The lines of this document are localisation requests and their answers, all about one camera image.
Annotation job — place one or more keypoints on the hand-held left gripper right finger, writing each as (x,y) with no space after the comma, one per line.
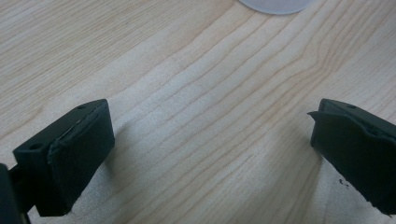
(358,152)

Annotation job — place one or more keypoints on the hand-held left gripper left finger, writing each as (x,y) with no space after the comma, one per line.
(74,155)

